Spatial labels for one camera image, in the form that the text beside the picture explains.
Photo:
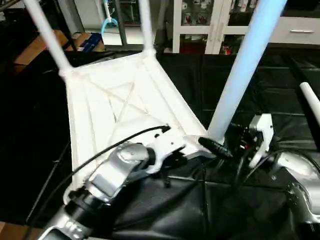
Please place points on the white plastic table leg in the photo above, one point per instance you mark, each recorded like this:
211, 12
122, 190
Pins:
311, 102
245, 70
47, 35
146, 25

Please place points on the white plastic table top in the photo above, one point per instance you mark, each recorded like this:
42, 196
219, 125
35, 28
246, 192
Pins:
115, 95

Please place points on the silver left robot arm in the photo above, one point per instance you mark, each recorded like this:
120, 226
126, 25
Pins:
100, 185

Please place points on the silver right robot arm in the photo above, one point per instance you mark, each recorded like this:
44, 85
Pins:
300, 180

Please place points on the black work mat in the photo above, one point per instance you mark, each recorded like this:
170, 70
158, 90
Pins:
270, 80

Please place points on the white drawer cabinet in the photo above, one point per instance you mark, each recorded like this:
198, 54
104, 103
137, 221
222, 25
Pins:
200, 22
300, 31

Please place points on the small blue box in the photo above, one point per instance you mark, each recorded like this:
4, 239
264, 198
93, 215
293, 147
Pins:
90, 42

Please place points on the light blue hanger hook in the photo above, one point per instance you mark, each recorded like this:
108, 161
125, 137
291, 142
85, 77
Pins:
109, 20

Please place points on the cardboard box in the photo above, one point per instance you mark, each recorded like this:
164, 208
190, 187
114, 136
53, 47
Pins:
35, 47

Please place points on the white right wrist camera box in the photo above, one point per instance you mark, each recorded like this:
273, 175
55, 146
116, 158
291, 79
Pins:
262, 137

